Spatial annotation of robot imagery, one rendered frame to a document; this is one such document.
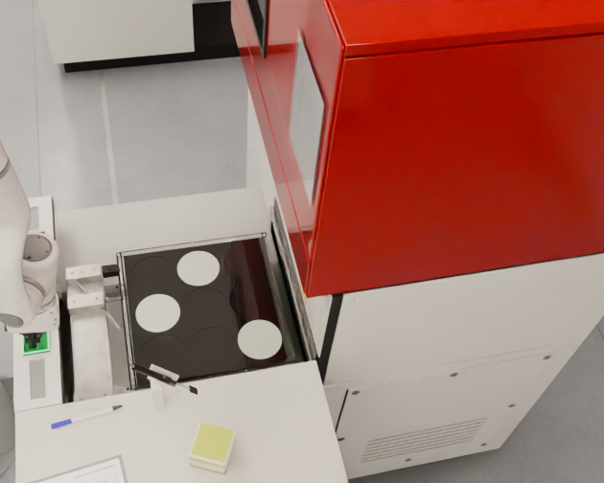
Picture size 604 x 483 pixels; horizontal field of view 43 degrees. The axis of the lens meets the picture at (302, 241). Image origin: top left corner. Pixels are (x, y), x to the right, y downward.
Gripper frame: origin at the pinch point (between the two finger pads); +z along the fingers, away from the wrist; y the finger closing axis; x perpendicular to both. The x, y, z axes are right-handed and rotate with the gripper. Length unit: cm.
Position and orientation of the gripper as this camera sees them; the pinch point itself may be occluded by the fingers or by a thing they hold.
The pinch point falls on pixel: (32, 337)
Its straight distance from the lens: 170.1
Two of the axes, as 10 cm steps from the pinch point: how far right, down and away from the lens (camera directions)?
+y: -9.4, 0.1, -3.5
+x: 2.2, 8.0, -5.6
